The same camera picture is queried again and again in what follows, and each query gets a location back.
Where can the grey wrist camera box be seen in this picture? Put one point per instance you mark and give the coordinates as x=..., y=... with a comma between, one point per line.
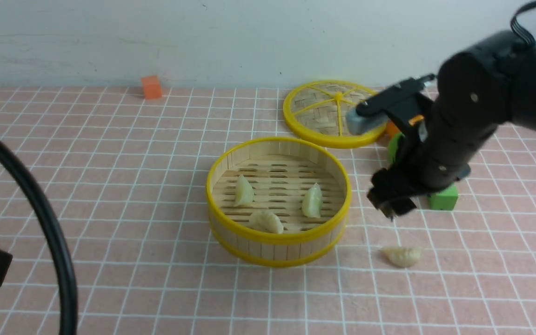
x=360, y=120

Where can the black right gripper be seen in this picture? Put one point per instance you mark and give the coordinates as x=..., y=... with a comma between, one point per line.
x=392, y=191

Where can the green toy watermelon ball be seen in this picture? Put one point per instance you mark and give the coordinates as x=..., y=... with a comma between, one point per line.
x=395, y=143

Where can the yellow woven steamer lid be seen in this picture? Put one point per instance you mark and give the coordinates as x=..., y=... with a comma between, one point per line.
x=316, y=111

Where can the green foam cube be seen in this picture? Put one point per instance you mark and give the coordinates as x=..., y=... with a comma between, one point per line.
x=444, y=200

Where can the yellow rimmed bamboo steamer tray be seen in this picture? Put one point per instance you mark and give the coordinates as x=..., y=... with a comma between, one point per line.
x=280, y=170

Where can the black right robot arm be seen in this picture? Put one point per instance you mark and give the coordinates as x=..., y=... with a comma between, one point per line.
x=480, y=88

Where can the orange foam cube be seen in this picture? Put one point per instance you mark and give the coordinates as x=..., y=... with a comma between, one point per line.
x=151, y=87

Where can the orange yellow toy pear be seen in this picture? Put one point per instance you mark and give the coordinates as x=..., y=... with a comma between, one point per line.
x=392, y=130

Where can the pale dumpling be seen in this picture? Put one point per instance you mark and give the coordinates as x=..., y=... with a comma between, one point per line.
x=312, y=202
x=265, y=221
x=244, y=192
x=402, y=257

